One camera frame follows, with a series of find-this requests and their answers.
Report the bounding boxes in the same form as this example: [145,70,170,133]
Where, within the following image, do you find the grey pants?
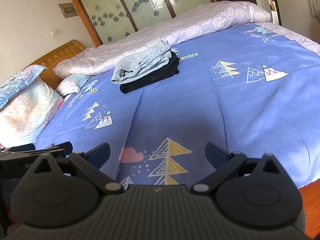
[111,40,171,85]

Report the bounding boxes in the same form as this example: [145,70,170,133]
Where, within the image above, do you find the pastel floral pillow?
[1,77,63,147]

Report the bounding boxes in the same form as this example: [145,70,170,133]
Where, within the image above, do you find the blue floral pillow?
[1,64,54,109]

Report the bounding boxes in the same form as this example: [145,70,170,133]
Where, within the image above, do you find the blue patterned bed sheet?
[36,24,319,187]

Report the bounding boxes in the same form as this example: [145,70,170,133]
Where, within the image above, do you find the small lilac pillow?
[55,74,91,97]

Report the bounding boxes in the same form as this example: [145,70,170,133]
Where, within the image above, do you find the lilac floral quilt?
[54,1,319,79]

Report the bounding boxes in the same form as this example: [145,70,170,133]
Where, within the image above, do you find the folded black garment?
[120,52,180,94]

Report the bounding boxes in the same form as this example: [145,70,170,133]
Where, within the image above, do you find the wooden headboard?
[30,40,86,90]

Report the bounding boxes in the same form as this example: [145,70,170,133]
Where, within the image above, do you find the glass sliding wardrobe doors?
[72,0,216,47]

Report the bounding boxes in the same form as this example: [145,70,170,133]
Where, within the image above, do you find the white wall switch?
[50,29,61,37]

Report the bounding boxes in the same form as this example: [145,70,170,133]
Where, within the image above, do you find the wall electrical panel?
[59,3,78,18]

